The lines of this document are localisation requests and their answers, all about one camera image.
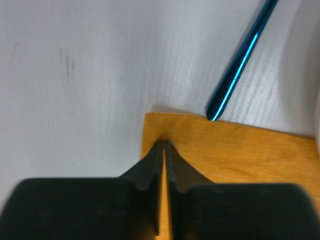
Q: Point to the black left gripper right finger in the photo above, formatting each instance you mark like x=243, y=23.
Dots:
x=201, y=209

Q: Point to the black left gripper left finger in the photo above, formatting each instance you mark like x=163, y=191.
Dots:
x=126, y=207

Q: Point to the orange Mickey Mouse placemat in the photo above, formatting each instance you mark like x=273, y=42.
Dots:
x=233, y=153

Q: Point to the blue metallic spoon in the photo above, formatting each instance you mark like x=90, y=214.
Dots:
x=222, y=94

